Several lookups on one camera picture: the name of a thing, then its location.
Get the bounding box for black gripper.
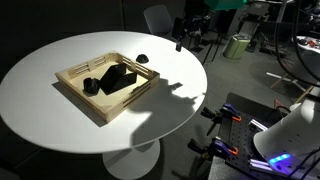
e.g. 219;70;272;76
171;14;212;53

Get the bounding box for black round dome object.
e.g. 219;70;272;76
135;53;150;65

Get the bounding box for black angular frame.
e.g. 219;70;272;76
98;62;139;96

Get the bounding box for wooden slatted tray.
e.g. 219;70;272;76
54;50;161;124

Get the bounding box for grey chair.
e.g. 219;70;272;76
143;4;175;36

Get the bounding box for green waste bin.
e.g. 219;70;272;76
222;34;251;61

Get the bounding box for blue orange spring clamp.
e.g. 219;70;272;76
187;136;240;160
200;102;243;123

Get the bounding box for black short cylinder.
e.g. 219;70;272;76
82;77;101;96

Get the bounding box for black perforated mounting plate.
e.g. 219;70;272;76
207;92;320;180

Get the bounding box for wooden stand legs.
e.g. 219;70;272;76
265;71;315;102

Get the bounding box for white round side table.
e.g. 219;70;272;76
291;35;320;55

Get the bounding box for black wire frame stand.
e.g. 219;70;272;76
199;31;231;65

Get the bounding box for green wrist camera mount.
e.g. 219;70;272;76
204;0;248;11

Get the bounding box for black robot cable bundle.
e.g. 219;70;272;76
272;0;320;88

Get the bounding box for short aluminium rail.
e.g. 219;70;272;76
247;118;268;133

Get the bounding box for white table pedestal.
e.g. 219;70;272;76
102;139;161;180

